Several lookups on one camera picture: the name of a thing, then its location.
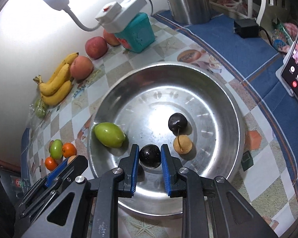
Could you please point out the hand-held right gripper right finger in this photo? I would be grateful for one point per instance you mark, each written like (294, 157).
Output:
(166, 171)

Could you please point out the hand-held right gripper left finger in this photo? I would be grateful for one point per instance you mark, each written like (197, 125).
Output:
(132, 171)

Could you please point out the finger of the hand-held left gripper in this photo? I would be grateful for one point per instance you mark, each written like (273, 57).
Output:
(57, 173)
(80, 164)

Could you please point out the orange tangerine with stem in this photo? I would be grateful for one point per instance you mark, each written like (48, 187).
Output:
(70, 150)

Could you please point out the dark purple plum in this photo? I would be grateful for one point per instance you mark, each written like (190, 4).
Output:
(149, 156)
(177, 122)

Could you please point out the small green jujube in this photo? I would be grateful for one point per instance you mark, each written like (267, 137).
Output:
(56, 148)

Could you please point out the tan longan with twig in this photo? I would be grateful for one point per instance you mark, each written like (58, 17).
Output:
(185, 145)

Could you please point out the large green jujube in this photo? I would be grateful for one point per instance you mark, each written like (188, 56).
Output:
(109, 135)

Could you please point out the stainless steel bowl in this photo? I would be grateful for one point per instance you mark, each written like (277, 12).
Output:
(151, 99)

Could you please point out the glass mug with logo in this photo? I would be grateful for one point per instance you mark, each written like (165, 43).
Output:
(19, 183)

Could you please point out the clear plastic clamshell box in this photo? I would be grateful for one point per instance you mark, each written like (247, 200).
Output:
(31, 121)

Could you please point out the heap of green jujubes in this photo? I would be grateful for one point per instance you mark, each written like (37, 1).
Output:
(41, 111)

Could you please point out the yellow banana bunch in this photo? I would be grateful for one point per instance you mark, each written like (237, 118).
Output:
(57, 81)

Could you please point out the red apple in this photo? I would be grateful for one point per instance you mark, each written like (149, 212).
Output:
(81, 67)
(96, 47)
(110, 38)

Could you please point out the teal toy box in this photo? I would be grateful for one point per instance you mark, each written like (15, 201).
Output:
(139, 36)

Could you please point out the white switched power socket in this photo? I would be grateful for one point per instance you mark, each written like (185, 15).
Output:
(119, 14)

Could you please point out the black power adapter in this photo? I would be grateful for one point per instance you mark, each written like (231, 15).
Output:
(247, 28)

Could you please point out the stainless steel thermos jug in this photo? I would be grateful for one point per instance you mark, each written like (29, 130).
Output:
(186, 2)

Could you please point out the colourful snack packets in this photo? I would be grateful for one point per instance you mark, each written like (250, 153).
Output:
(279, 42)

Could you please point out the pink plastic bag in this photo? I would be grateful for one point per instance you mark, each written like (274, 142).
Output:
(228, 3)

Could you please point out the white plastic rack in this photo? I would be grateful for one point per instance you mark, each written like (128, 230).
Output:
(262, 5)

